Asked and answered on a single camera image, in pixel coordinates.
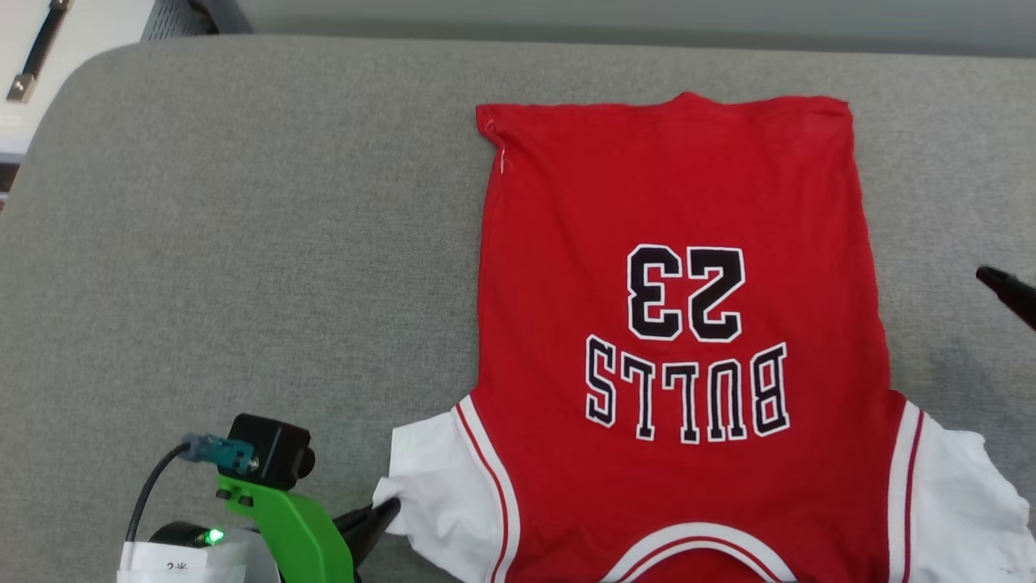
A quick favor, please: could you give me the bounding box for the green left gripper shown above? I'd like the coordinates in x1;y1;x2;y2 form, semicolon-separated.
215;474;402;583

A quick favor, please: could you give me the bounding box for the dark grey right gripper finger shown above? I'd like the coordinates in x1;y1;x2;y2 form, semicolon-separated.
975;266;1036;333

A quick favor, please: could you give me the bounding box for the red Bulls basketball jersey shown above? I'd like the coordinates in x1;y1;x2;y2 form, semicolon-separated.
372;91;1036;583

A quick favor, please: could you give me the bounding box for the black cylindrical motor green light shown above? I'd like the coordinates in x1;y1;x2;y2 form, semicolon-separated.
148;521;227;550

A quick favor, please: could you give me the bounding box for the white paper label tape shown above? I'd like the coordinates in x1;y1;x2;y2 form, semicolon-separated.
117;538;260;583

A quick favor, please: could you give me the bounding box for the white equipment case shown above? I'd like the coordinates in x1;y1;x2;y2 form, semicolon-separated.
0;0;221;213

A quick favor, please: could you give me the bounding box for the teal left cable connector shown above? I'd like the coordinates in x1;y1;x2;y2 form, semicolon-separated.
180;433;260;474

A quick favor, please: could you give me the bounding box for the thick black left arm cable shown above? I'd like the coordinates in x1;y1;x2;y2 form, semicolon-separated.
125;441;191;545

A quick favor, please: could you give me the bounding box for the black case handle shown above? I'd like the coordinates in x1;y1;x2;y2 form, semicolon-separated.
6;0;75;104

